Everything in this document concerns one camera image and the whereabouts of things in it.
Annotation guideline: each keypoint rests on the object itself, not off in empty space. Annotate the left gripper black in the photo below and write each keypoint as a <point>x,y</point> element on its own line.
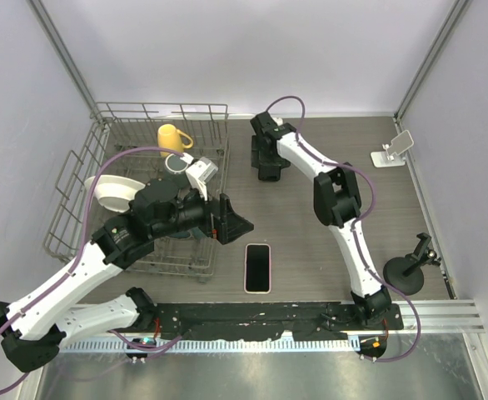
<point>225,223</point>

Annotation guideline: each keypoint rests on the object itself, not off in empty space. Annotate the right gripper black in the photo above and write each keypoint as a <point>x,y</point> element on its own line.
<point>257,157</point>

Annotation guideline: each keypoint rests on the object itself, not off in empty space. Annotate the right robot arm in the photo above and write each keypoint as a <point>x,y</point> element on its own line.
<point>336,203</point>

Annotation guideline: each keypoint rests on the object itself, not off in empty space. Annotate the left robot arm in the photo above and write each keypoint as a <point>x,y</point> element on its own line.
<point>37,326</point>

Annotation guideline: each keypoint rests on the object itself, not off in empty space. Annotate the pink case phone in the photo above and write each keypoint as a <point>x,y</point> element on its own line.
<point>257,270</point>

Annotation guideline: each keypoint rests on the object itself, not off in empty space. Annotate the white phone stand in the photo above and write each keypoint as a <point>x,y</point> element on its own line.
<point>393,154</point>

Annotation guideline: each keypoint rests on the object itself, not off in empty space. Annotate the black clamp phone stand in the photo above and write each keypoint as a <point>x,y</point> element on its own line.
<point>404,273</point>

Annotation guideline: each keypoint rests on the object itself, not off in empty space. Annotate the dark teal cup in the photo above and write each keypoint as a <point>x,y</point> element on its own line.
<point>175,165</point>

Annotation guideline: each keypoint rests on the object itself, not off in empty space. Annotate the yellow mug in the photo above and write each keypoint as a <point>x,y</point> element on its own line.
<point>170,137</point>

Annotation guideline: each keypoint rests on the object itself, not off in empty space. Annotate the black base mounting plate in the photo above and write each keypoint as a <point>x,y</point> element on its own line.
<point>260,321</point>

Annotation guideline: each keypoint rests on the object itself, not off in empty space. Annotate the white plate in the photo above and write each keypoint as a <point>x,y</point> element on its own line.
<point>115,192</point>

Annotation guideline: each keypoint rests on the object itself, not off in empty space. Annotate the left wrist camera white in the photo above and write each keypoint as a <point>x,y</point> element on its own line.
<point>199,174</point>

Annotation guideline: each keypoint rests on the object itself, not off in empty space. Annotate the grey wire dish rack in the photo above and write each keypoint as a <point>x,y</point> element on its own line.
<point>116,145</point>

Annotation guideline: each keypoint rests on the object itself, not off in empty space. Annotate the white slotted cable duct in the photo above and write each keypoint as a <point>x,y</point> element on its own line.
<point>285,344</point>

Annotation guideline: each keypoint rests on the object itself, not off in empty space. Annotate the aluminium rail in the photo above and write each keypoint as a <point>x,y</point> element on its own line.
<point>449,316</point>

